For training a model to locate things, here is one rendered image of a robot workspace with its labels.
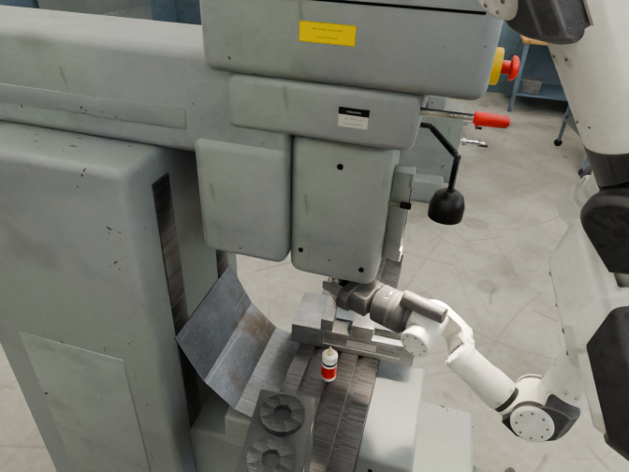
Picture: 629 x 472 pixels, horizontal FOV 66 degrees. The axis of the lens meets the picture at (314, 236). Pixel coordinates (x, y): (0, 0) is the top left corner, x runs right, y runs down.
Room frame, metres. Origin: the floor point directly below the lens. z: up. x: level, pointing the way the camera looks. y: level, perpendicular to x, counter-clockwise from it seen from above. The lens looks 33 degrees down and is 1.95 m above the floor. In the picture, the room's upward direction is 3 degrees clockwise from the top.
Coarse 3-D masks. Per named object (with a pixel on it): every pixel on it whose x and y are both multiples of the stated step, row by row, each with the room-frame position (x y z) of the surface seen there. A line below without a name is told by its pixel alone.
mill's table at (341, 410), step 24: (384, 264) 1.42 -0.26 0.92; (312, 360) 0.95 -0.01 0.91; (360, 360) 0.96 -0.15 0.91; (288, 384) 0.85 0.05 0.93; (312, 384) 0.86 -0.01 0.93; (336, 384) 0.86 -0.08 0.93; (360, 384) 0.86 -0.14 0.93; (336, 408) 0.78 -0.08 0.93; (360, 408) 0.79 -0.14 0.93; (336, 432) 0.73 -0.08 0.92; (360, 432) 0.72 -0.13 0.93; (312, 456) 0.65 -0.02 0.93; (336, 456) 0.66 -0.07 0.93
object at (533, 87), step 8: (520, 40) 6.76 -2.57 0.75; (528, 40) 6.11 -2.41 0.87; (536, 40) 6.08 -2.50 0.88; (520, 48) 6.76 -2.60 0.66; (528, 48) 6.13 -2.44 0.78; (520, 64) 6.13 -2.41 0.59; (520, 72) 6.13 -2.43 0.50; (512, 80) 6.76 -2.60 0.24; (528, 80) 6.18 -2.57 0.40; (536, 80) 6.19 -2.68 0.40; (512, 88) 6.44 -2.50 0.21; (520, 88) 6.20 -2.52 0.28; (528, 88) 6.17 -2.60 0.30; (536, 88) 6.14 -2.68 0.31; (544, 88) 6.45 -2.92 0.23; (552, 88) 6.47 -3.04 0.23; (560, 88) 6.49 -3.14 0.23; (512, 96) 6.13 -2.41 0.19; (536, 96) 6.09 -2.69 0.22; (544, 96) 6.07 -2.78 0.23; (552, 96) 6.09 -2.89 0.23; (560, 96) 6.10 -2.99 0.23; (512, 104) 6.13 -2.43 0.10
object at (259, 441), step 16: (272, 400) 0.64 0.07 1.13; (288, 400) 0.65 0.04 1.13; (304, 400) 0.66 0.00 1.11; (256, 416) 0.61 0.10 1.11; (272, 416) 0.61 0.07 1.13; (288, 416) 0.62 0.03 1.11; (304, 416) 0.62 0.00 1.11; (256, 432) 0.58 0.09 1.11; (272, 432) 0.58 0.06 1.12; (288, 432) 0.58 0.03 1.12; (304, 432) 0.58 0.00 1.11; (256, 448) 0.54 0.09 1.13; (272, 448) 0.54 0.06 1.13; (288, 448) 0.54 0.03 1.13; (304, 448) 0.55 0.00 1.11; (240, 464) 0.51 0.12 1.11; (256, 464) 0.51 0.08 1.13; (272, 464) 0.51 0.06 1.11; (288, 464) 0.51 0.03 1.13; (304, 464) 0.53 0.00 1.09
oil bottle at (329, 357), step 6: (330, 348) 0.88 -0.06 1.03; (324, 354) 0.88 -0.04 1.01; (330, 354) 0.88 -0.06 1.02; (336, 354) 0.89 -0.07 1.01; (324, 360) 0.87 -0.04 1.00; (330, 360) 0.87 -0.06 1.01; (336, 360) 0.88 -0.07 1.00; (324, 366) 0.87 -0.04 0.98; (330, 366) 0.87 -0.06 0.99; (336, 366) 0.88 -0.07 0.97; (324, 372) 0.87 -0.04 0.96; (330, 372) 0.87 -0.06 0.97; (324, 378) 0.87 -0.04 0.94; (330, 378) 0.87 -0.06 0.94
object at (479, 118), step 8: (424, 112) 0.77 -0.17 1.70; (432, 112) 0.77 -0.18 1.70; (440, 112) 0.76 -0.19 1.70; (448, 112) 0.76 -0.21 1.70; (456, 112) 0.76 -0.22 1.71; (480, 112) 0.75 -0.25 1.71; (488, 112) 0.75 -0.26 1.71; (464, 120) 0.76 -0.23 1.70; (472, 120) 0.75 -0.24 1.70; (480, 120) 0.74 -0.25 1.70; (488, 120) 0.74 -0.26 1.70; (496, 120) 0.74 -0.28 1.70; (504, 120) 0.74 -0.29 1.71
